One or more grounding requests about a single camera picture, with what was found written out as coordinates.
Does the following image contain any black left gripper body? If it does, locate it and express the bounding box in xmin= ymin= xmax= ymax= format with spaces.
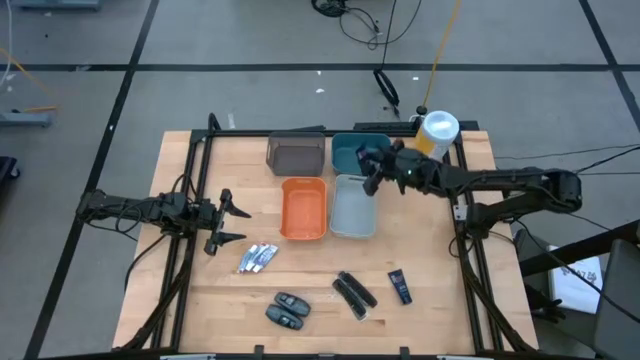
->
xmin=191 ymin=188 xmax=233 ymax=256

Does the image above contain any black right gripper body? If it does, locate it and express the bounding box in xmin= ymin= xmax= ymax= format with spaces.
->
xmin=368 ymin=139 xmax=408 ymax=183

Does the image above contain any white plastic bin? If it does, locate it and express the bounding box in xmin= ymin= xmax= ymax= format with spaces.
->
xmin=329 ymin=173 xmax=378 ymax=240

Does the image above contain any dark blue tube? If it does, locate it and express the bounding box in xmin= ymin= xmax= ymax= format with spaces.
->
xmin=387 ymin=268 xmax=414 ymax=306

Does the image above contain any black comb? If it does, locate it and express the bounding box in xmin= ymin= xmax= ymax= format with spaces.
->
xmin=337 ymin=270 xmax=379 ymax=309
xmin=332 ymin=278 xmax=369 ymax=322

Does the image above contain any teal plastic bin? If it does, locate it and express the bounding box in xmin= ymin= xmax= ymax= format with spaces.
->
xmin=331 ymin=132 xmax=392 ymax=177

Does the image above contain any white canister with yellow label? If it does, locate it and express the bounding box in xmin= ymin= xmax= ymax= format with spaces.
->
xmin=413 ymin=110 xmax=460 ymax=162

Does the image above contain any orange plastic bin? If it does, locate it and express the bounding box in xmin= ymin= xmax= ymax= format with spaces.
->
xmin=279 ymin=176 xmax=329 ymax=242

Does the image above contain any grey-brown plastic bin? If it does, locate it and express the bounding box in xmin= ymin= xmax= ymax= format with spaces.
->
xmin=265 ymin=131 xmax=327 ymax=177

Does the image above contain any black desk beam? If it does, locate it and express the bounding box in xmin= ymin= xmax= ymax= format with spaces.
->
xmin=519 ymin=219 xmax=640 ymax=277

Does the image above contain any grey floor base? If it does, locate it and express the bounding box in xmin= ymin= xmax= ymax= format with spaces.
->
xmin=0 ymin=110 xmax=53 ymax=128

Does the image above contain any white paper box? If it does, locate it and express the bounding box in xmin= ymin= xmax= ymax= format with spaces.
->
xmin=547 ymin=244 xmax=604 ymax=315

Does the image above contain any grey chair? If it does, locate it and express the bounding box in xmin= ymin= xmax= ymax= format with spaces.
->
xmin=593 ymin=238 xmax=640 ymax=360

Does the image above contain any black aluminium table frame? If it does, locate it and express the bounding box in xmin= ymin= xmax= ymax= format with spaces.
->
xmin=119 ymin=112 xmax=539 ymax=360

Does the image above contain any black cable loop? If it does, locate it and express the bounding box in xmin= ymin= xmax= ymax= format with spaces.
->
xmin=372 ymin=68 xmax=402 ymax=117

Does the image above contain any black hanging cable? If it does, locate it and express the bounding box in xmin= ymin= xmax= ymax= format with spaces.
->
xmin=381 ymin=0 xmax=399 ymax=71

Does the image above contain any yellow hanging cable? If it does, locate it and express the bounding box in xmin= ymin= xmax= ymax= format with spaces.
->
xmin=422 ymin=0 xmax=464 ymax=109

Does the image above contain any black coiled floor cable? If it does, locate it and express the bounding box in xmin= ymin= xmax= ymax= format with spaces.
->
xmin=310 ymin=0 xmax=424 ymax=51

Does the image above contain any yellow floor cable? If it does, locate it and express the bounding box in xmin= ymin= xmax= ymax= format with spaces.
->
xmin=0 ymin=47 xmax=59 ymax=114

